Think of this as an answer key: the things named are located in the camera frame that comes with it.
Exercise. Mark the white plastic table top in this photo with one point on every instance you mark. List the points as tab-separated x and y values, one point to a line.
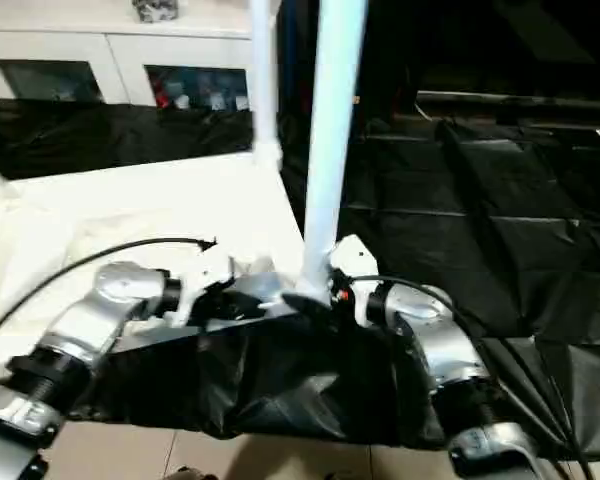
130	210

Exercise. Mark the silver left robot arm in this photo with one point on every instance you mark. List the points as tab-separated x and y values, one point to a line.
110	295

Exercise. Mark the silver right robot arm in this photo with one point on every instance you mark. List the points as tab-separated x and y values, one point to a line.
440	330

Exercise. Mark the black mat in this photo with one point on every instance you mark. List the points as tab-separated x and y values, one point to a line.
480	225

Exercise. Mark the white cup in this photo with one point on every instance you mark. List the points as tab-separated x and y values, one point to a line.
240	104

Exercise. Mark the printed box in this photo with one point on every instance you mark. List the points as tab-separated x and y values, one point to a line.
215	100

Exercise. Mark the white jar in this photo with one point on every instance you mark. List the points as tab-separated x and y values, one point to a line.
182	102

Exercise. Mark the red package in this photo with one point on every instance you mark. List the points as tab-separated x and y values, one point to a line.
161	97

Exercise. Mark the black flat monitor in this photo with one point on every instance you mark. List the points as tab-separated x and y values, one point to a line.
520	101

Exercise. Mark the white glass-door cabinet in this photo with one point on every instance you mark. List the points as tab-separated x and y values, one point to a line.
115	45

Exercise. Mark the black backdrop cloth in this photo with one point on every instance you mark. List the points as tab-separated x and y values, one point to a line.
480	45

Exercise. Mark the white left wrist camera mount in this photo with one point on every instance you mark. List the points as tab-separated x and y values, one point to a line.
195	280

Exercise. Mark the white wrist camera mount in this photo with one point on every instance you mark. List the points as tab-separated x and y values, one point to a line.
195	280
355	255

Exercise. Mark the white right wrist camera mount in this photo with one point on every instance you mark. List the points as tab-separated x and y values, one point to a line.
355	255

